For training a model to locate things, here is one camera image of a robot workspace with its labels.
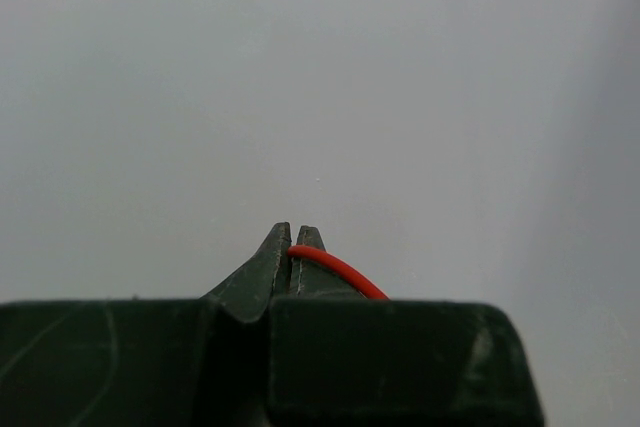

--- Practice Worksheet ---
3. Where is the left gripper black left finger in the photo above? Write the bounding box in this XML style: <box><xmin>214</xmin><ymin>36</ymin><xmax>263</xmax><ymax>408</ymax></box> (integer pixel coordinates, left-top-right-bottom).
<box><xmin>1</xmin><ymin>222</ymin><xmax>291</xmax><ymax>426</ymax></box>

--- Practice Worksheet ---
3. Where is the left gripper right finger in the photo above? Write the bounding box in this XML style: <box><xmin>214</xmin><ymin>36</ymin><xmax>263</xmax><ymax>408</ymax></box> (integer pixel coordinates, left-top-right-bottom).
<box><xmin>267</xmin><ymin>226</ymin><xmax>545</xmax><ymax>426</ymax></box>

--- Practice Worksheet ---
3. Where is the red black twisted wire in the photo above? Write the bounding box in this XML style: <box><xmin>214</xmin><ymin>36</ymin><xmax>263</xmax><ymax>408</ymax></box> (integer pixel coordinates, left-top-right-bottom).
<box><xmin>287</xmin><ymin>245</ymin><xmax>391</xmax><ymax>301</ymax></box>

